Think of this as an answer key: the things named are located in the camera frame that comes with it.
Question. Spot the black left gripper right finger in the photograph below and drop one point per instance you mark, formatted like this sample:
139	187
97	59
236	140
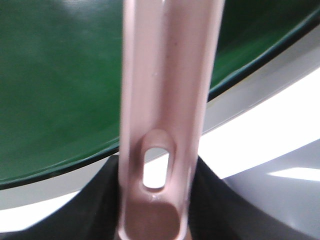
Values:
216	212

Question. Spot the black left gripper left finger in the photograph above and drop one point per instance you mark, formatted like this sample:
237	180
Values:
91	215

